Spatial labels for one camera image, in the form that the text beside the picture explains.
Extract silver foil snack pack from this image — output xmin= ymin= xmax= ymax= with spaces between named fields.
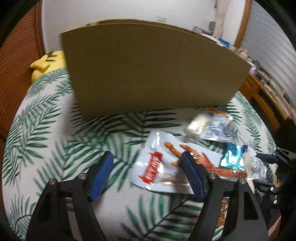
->
xmin=243 ymin=147 xmax=267 ymax=181

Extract blue foil snack pack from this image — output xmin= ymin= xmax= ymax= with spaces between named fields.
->
xmin=220 ymin=143 xmax=248 ymax=172

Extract white red jerky pack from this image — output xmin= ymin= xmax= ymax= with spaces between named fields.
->
xmin=131 ymin=130 xmax=247 ymax=194

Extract silver orange label pack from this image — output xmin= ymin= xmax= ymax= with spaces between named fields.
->
xmin=199 ymin=108 xmax=234 ymax=142

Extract small white cake pack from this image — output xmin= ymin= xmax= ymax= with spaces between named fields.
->
xmin=186 ymin=114 xmax=209 ymax=136

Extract palm leaf bed cover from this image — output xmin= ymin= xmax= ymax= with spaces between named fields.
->
xmin=1 ymin=67 xmax=278 ymax=241

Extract wooden sideboard cabinet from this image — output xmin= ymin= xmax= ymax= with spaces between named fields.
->
xmin=239 ymin=74 xmax=292 ymax=133

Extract brown cardboard box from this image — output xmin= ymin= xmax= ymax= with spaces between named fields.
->
xmin=61 ymin=19 xmax=250 ymax=117

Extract pink vase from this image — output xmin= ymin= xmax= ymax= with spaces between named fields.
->
xmin=239 ymin=49 xmax=248 ymax=60

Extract yellow plush toy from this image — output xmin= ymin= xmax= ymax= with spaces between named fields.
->
xmin=30 ymin=51 xmax=66 ymax=84

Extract window roller blind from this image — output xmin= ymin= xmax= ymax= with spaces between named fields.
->
xmin=242 ymin=1 xmax=295 ymax=105

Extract wooden louvered wardrobe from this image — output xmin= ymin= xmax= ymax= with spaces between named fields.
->
xmin=1 ymin=1 xmax=45 ymax=139

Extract beige floral curtain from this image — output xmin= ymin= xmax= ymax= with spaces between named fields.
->
xmin=213 ymin=0 xmax=230 ymax=39

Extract white wall switch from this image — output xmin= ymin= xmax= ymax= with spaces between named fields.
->
xmin=157 ymin=16 xmax=167 ymax=23

